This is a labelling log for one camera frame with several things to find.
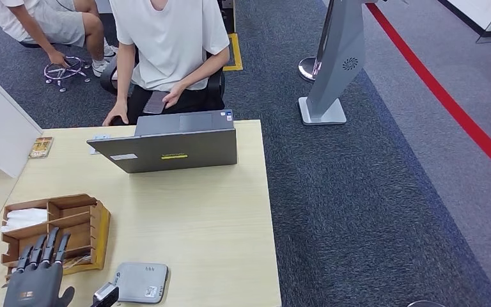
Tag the person's left hand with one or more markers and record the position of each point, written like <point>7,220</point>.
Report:
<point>173,95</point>

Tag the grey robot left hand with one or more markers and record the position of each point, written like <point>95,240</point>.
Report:
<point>33,288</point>

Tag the person's right forearm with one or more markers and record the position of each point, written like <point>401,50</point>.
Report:
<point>124,80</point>
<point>38,36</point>

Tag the white paper stack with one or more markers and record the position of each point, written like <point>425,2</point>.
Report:
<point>23,218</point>

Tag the grey standing kiosk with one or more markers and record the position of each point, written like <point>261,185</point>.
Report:
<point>338,51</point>

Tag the grey card reader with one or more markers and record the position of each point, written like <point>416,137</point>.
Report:
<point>137,281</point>

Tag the white cabinet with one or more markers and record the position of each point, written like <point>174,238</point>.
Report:
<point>482,10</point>

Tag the red floor tape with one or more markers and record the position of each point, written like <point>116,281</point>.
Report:
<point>440,91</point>

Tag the black equipment base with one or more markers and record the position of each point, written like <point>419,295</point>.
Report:
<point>227,19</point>

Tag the person's left forearm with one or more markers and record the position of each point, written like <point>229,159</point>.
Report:
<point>205,71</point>

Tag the black stool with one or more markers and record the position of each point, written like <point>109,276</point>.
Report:
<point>29,44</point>

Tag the dark smartphone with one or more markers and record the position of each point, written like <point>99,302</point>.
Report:
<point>154,103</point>

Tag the white counter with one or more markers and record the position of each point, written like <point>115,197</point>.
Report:
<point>0,127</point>

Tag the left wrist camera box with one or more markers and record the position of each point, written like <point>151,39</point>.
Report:
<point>105,293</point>

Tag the black office chair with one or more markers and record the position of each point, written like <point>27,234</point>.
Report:
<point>216,84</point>

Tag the grey laptop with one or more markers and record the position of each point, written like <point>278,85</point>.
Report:
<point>165,150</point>

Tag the small white blue card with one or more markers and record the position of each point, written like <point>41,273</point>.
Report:
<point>99,137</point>

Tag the person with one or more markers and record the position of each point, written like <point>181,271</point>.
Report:
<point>169,42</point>
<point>55,21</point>

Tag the wooden desk organizer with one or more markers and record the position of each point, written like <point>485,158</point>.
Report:
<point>101,237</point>

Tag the gold patterned card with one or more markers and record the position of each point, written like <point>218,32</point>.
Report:
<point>41,147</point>

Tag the person's right hand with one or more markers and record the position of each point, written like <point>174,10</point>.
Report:
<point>118,111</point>
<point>58,58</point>

